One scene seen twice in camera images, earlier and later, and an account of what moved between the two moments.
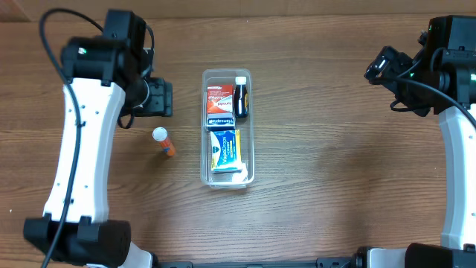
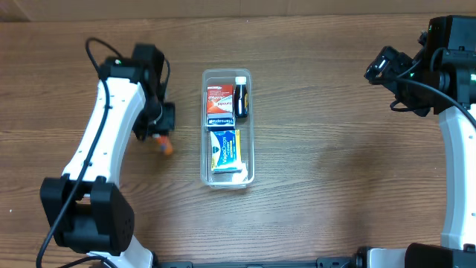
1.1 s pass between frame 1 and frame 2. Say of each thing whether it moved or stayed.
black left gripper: moved
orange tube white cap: stayed
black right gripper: stayed
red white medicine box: stayed
